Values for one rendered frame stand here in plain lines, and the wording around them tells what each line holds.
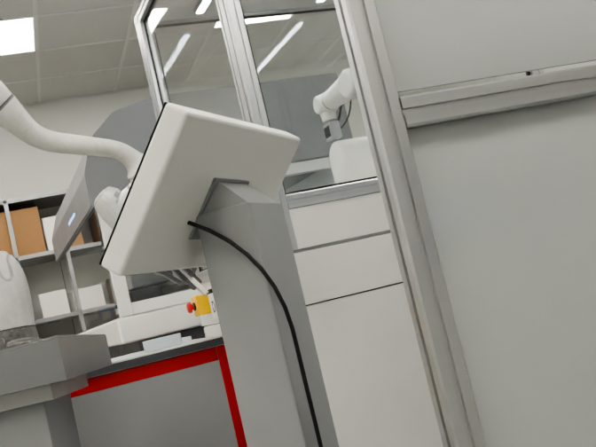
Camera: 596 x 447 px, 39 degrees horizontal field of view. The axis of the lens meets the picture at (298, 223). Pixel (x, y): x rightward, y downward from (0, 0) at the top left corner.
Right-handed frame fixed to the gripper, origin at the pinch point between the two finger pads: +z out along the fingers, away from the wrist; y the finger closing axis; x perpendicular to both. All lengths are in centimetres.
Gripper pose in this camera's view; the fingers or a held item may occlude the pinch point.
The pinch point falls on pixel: (198, 286)
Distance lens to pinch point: 264.0
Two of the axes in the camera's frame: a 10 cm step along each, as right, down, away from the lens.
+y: 6.2, -7.1, 3.5
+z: 7.1, 6.9, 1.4
